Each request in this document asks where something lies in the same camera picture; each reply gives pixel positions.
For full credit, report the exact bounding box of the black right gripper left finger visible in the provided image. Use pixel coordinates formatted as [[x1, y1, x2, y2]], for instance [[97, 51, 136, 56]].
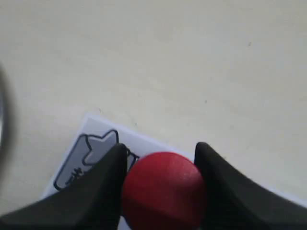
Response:
[[0, 144, 127, 230]]

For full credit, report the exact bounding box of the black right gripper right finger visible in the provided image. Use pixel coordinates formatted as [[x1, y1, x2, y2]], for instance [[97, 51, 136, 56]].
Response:
[[194, 142, 307, 230]]

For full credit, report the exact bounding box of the red cylinder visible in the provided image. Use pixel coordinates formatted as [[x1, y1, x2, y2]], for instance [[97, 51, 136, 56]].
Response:
[[121, 152, 207, 230]]

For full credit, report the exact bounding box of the paper game board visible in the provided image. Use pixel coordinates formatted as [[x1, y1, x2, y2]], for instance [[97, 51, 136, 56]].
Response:
[[40, 114, 307, 230]]

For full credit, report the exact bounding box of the round metal plate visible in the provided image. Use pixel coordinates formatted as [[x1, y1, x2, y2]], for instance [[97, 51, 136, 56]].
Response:
[[0, 63, 16, 153]]

